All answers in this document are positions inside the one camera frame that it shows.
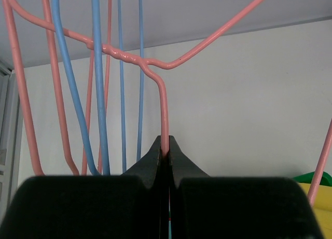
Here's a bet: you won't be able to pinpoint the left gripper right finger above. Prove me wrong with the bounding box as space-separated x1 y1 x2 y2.
168 136 323 238

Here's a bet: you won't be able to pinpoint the green plastic tray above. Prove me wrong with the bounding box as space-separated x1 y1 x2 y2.
292 171 332 187

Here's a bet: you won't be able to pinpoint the blue hanger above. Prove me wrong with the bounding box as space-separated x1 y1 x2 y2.
50 0 128 176
92 0 144 174

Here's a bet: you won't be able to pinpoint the aluminium left frame posts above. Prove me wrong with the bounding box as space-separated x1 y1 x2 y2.
0 59 24 206

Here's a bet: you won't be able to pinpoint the pink hanger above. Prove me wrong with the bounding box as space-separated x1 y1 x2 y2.
1 0 332 207
2 0 87 176
46 7 110 175

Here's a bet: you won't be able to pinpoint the yellow trousers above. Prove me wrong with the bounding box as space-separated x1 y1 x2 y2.
312 185 332 239

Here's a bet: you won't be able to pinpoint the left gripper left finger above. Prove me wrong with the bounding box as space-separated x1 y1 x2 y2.
1 137 161 238

